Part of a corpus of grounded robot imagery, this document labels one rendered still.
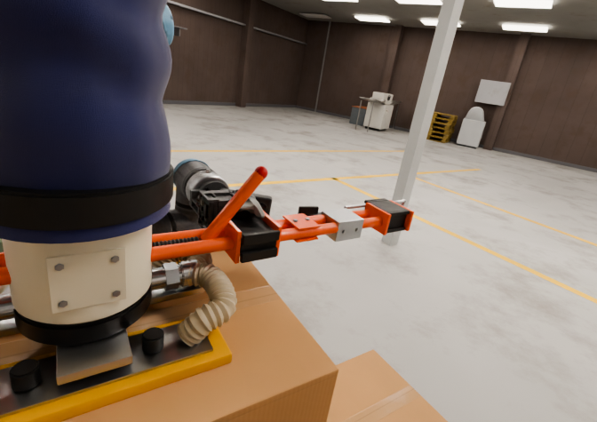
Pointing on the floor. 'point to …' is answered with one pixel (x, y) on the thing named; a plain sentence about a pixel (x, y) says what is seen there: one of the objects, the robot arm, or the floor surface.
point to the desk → (357, 115)
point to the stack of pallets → (441, 127)
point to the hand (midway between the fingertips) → (261, 232)
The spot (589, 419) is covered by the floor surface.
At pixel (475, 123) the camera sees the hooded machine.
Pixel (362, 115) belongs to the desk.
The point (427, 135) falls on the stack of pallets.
